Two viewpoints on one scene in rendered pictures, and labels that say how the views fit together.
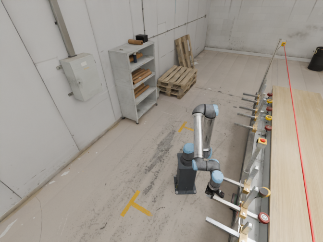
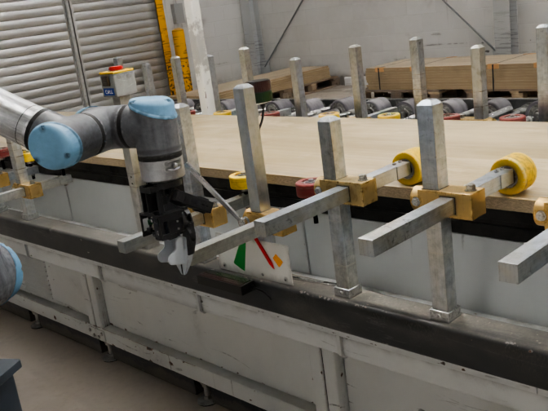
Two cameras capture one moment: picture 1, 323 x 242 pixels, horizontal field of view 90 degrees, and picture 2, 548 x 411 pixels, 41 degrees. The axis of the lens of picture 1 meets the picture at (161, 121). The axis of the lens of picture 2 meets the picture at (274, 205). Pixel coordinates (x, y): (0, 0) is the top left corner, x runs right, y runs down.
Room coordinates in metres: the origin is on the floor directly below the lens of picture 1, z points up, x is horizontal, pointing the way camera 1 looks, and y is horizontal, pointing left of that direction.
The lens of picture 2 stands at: (0.07, 0.92, 1.35)
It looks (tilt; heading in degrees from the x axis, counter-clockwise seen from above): 16 degrees down; 287
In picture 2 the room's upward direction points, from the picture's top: 8 degrees counter-clockwise
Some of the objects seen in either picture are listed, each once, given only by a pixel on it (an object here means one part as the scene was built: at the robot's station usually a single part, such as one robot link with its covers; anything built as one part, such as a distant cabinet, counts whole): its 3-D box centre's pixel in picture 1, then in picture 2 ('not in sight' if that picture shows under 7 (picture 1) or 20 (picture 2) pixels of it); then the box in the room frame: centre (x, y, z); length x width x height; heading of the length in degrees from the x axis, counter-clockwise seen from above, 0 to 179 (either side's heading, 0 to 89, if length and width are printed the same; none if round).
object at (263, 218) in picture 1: (262, 219); (313, 201); (0.51, -0.81, 0.85); 0.08 x 0.08 x 0.11
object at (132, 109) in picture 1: (137, 83); not in sight; (3.30, 0.51, 0.78); 0.90 x 0.45 x 1.55; 150
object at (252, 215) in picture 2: (243, 209); (269, 220); (0.59, -0.70, 0.85); 0.13 x 0.06 x 0.05; 150
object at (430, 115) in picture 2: not in sight; (438, 223); (0.18, -0.46, 0.90); 0.03 x 0.03 x 0.48; 60
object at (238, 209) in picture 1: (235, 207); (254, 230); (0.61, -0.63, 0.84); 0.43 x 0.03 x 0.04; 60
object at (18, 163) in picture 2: (255, 124); (20, 174); (1.70, -1.33, 0.87); 0.03 x 0.03 x 0.48; 60
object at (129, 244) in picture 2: (240, 185); (192, 221); (0.82, -0.77, 0.83); 0.43 x 0.03 x 0.04; 60
